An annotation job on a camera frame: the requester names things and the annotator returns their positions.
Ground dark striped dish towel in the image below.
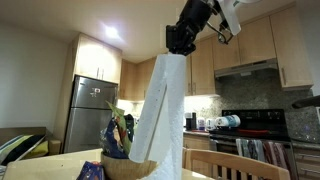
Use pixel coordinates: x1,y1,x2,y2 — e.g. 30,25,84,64
248,139,265,161

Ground white blue paper towel pack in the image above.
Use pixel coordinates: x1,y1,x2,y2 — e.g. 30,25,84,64
214,114,242,128

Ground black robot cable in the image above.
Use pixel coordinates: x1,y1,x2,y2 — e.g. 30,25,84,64
206,21,234,45

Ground small blue snack bag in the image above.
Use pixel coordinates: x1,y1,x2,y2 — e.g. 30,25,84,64
76,160,106,180

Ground wooden base kitchen cabinets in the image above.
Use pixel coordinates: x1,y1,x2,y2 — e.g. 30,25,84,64
182,131,218,153

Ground striped pillow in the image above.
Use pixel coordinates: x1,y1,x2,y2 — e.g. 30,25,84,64
0,134,46,166

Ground single-door wooden wall cabinet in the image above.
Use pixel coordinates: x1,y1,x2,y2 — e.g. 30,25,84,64
269,4,314,92

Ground stainless steel refrigerator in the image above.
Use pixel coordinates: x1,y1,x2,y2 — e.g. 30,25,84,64
63,74,119,154

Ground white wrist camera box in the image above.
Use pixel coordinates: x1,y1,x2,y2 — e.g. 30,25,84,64
218,0,243,37

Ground black kitchen stove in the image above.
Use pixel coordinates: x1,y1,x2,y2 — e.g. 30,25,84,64
209,108,295,180

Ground round ceiling light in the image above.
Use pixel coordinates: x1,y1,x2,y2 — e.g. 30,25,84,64
103,25,120,40

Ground grey dish towel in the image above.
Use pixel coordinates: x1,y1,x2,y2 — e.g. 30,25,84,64
235,138,250,158

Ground white jar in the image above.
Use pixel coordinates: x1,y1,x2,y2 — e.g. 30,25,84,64
196,117,206,131

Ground black mount bar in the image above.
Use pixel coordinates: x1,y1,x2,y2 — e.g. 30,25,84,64
291,94,320,109

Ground red striped dish towel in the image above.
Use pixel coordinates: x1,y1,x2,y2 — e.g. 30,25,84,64
263,141,290,166

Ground dark snack bag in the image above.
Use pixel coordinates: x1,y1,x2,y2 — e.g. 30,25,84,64
124,113,135,143

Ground wooden drawer cabinet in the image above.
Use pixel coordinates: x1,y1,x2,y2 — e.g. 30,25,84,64
293,146,320,180

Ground wooden wall cabinet row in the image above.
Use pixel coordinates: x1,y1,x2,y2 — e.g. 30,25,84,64
118,16,278,101

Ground brown sofa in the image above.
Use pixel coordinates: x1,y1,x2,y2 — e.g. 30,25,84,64
0,126,63,158

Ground wooden bowl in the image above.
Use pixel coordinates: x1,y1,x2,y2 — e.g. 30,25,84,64
100,151,158,180

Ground black coffee maker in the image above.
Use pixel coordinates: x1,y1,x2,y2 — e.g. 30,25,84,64
184,112,198,132

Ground wooden chair back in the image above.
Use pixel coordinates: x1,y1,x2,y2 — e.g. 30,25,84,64
181,148,291,180

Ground pale double-door wooden cabinet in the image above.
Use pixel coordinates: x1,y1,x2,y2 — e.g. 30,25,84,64
73,33,123,84

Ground yellow pillow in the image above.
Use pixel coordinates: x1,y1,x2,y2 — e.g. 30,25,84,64
23,139,50,159

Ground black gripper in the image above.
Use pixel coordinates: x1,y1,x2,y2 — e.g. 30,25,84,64
165,0,214,57

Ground large blue snack bag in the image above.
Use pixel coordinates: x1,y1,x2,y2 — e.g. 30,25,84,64
99,116,129,159

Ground white kettle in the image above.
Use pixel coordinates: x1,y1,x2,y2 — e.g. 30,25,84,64
205,118,217,132

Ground granite countertop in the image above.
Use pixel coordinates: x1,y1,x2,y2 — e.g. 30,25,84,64
183,129,211,136

